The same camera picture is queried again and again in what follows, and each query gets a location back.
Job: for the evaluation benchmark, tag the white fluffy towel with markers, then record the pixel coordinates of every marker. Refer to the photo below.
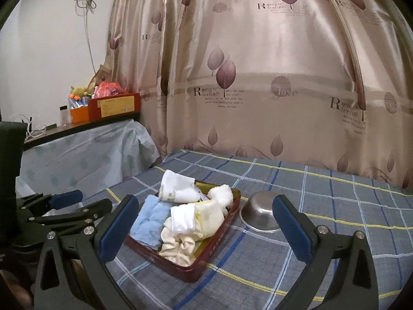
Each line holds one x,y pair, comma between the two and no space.
221,195

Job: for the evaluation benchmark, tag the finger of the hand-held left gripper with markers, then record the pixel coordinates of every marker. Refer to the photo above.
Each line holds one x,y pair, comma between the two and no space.
82,211
66,198

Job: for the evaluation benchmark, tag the beige leaf print curtain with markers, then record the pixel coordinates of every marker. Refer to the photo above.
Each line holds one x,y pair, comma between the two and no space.
258,71

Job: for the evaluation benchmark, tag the orange box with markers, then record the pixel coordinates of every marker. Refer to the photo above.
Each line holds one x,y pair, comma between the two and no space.
79,114

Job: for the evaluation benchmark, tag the cream ruffled cloth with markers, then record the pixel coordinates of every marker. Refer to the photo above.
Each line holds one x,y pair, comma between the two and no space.
179,243

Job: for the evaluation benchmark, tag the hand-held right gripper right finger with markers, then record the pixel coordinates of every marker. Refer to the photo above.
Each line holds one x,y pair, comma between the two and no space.
292,222

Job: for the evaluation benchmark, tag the red metal tray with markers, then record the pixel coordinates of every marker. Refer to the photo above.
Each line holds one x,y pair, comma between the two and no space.
206,258

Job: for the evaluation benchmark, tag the stainless steel bowl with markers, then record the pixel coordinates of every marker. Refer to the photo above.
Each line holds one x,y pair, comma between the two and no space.
259,211

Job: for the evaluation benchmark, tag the brown paper bag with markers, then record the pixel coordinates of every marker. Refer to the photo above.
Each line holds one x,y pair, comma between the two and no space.
101,76

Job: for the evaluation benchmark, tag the light blue fluffy towel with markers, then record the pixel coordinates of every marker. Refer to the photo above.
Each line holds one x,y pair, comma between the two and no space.
150,222

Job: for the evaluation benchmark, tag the table with plastic cover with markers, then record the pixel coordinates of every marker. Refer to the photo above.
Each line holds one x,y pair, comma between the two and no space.
84,151

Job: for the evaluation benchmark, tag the red cardboard box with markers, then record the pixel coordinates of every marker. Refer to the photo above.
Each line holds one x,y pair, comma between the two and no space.
113,109

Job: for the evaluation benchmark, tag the white cloth with yellow trim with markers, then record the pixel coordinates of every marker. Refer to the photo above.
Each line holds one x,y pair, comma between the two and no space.
196,216

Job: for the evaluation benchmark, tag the red plastic bag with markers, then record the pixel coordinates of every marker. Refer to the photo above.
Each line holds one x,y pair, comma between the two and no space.
108,89

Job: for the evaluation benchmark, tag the grey plaid bed sheet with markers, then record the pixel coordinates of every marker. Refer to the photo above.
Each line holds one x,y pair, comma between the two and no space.
322,232

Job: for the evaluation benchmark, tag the group of small bottles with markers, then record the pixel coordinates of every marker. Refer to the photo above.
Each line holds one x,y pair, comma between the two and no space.
77,100

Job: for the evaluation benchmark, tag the white patterned cloth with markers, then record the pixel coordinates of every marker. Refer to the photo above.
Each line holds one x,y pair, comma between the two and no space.
179,187

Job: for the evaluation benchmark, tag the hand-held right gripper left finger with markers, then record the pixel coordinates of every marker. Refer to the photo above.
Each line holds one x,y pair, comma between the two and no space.
117,222

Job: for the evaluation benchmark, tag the yellow plush toy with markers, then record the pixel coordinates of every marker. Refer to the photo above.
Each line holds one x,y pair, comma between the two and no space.
79,90

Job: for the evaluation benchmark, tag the small clear bottle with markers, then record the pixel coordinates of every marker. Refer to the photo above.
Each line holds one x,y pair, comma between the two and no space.
64,115

